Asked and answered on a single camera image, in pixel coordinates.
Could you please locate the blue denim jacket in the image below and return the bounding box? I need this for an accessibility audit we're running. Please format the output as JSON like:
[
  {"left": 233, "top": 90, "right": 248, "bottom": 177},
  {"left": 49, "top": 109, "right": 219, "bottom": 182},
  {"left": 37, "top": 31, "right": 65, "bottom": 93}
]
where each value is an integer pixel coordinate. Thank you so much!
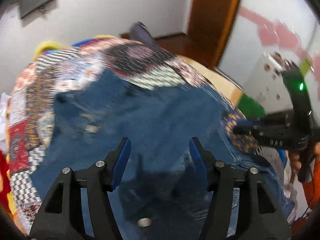
[{"left": 31, "top": 69, "right": 294, "bottom": 239}]

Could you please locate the orange right sleeve forearm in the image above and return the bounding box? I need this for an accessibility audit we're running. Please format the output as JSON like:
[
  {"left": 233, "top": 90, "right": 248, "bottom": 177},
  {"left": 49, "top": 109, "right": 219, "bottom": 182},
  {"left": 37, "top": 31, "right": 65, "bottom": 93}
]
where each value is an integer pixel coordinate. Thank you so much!
[{"left": 302, "top": 142, "right": 320, "bottom": 210}]

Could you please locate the person right hand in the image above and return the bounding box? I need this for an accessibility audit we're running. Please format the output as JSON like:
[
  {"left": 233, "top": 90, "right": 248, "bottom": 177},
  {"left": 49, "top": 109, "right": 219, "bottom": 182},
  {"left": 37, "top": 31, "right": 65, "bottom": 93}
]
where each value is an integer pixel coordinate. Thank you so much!
[{"left": 287, "top": 151, "right": 302, "bottom": 184}]

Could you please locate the green blanket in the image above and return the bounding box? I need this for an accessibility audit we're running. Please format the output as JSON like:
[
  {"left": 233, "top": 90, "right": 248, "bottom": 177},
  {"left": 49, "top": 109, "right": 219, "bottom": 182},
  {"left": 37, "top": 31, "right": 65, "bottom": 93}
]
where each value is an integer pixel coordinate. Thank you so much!
[{"left": 238, "top": 94, "right": 266, "bottom": 119}]

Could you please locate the red plush toy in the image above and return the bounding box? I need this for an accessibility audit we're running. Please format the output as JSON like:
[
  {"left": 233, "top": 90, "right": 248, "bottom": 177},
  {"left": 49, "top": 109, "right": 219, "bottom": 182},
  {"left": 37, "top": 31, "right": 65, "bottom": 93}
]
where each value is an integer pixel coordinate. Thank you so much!
[{"left": 0, "top": 151, "right": 11, "bottom": 213}]

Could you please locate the patchwork patterned bedspread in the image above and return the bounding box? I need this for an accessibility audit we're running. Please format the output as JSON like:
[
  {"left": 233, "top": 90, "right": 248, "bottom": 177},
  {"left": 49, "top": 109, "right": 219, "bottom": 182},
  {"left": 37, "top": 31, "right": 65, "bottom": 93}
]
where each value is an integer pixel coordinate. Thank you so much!
[{"left": 6, "top": 37, "right": 245, "bottom": 232}]

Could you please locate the yellow blanket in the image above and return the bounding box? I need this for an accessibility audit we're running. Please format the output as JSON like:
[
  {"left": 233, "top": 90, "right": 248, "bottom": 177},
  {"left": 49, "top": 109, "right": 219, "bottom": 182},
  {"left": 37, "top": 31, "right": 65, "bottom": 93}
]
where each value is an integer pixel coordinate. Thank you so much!
[{"left": 33, "top": 35, "right": 115, "bottom": 61}]

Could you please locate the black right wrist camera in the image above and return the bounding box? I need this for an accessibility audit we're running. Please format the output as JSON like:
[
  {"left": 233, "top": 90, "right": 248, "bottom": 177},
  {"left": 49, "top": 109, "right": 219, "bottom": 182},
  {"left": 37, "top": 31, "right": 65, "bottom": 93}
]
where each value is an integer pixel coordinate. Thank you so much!
[{"left": 281, "top": 68, "right": 313, "bottom": 135}]

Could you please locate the wooden door frame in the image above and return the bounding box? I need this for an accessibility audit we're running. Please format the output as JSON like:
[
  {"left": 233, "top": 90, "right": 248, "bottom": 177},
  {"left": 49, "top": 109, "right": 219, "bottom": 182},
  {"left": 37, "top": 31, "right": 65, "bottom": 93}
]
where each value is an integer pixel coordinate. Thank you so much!
[{"left": 120, "top": 0, "right": 245, "bottom": 71}]

